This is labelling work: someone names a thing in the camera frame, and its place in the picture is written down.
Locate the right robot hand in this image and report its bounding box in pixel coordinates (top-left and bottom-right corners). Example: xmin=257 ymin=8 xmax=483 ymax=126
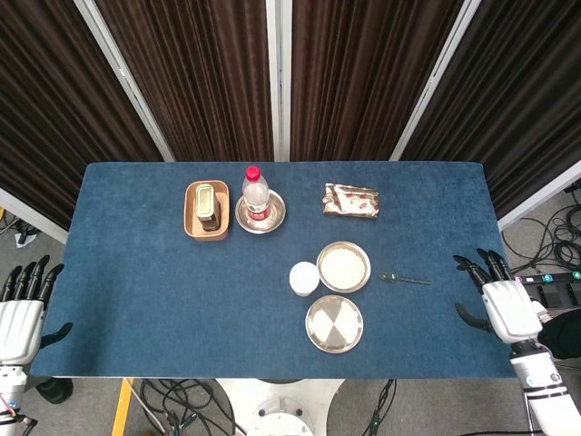
xmin=452 ymin=247 xmax=547 ymax=346

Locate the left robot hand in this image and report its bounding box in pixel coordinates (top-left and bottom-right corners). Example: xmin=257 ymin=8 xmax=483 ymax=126
xmin=0 ymin=254 xmax=74 ymax=365

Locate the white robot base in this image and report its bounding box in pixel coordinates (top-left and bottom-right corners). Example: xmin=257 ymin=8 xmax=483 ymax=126
xmin=215 ymin=377 xmax=346 ymax=436

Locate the steel bowl with powder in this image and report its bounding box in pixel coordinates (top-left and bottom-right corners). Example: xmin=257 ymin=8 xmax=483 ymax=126
xmin=315 ymin=241 xmax=372 ymax=292

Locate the white round cup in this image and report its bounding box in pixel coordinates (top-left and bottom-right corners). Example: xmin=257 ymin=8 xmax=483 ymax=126
xmin=289 ymin=261 xmax=320 ymax=297

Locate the black power strip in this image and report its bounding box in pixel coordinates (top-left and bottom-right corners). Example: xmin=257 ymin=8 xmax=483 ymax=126
xmin=512 ymin=271 xmax=581 ymax=292

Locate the black foot pedal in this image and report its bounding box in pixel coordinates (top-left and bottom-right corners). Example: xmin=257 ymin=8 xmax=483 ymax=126
xmin=538 ymin=284 xmax=581 ymax=307

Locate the black trouser leg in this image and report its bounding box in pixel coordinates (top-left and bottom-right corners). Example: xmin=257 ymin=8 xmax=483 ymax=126
xmin=538 ymin=315 xmax=581 ymax=361

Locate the blue felt table mat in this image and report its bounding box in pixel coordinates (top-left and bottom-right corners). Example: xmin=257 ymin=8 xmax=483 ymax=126
xmin=29 ymin=162 xmax=518 ymax=379

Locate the empty metal plate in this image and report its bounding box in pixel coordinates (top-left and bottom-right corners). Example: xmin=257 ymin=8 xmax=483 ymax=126
xmin=304 ymin=294 xmax=365 ymax=354

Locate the crumpled foil snack packet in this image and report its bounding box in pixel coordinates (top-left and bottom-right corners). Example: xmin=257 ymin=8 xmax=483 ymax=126
xmin=320 ymin=183 xmax=380 ymax=222

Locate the dark pleated partition screen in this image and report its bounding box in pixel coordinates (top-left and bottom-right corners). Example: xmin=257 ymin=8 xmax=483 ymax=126
xmin=389 ymin=0 xmax=581 ymax=231
xmin=74 ymin=0 xmax=291 ymax=164
xmin=266 ymin=0 xmax=482 ymax=164
xmin=0 ymin=0 xmax=176 ymax=244

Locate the brown rectangular paper tray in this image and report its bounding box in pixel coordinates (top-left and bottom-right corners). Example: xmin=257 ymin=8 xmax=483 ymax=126
xmin=183 ymin=179 xmax=233 ymax=241

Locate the olive rectangular tin can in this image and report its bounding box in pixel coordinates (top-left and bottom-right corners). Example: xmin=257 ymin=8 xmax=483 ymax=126
xmin=194 ymin=183 xmax=223 ymax=233

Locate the steel saucer under bottle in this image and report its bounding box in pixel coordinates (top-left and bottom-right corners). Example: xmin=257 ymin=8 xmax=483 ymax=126
xmin=234 ymin=188 xmax=288 ymax=235

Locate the clear bottle with red cap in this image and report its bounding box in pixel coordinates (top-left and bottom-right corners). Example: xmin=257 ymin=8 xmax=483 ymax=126
xmin=241 ymin=165 xmax=272 ymax=223

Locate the black floor cable bundle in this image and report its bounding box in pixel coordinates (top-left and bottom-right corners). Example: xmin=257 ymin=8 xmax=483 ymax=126
xmin=501 ymin=188 xmax=581 ymax=276
xmin=133 ymin=379 xmax=240 ymax=436

